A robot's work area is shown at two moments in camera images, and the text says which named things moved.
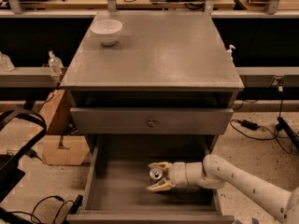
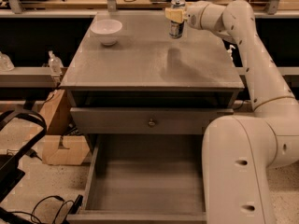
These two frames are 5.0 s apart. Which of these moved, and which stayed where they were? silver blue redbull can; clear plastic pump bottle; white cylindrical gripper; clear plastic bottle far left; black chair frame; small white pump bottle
Moved: silver blue redbull can; white cylindrical gripper
Stayed: small white pump bottle; clear plastic pump bottle; black chair frame; clear plastic bottle far left
